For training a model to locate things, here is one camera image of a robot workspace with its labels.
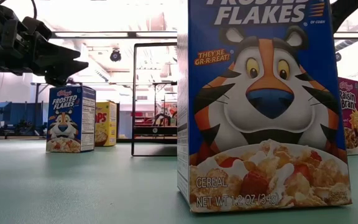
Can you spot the black overhead frame beam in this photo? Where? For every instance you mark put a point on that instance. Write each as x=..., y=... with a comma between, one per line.
x=132, y=35

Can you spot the magenta Raisin Bran cereal box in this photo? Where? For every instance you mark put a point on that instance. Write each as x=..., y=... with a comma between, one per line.
x=351, y=118

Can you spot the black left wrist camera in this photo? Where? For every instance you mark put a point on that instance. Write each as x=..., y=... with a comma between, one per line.
x=37, y=28

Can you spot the black table frame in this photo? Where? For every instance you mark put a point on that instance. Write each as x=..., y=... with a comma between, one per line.
x=126, y=140

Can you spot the black ceiling camera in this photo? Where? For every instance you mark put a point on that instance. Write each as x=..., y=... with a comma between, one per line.
x=338, y=57
x=115, y=56

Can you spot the yellow Corn Pops cereal box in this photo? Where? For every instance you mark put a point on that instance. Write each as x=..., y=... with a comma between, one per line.
x=106, y=124

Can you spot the blue Frosted Flakes cereal box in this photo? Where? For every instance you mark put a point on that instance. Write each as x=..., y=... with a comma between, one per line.
x=64, y=124
x=259, y=93

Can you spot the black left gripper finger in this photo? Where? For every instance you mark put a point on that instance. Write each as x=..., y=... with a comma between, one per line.
x=64, y=71
x=53, y=53

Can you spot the blue partition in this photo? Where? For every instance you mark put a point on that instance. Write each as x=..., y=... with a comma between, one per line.
x=17, y=113

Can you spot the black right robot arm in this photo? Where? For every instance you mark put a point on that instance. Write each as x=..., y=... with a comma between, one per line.
x=343, y=12

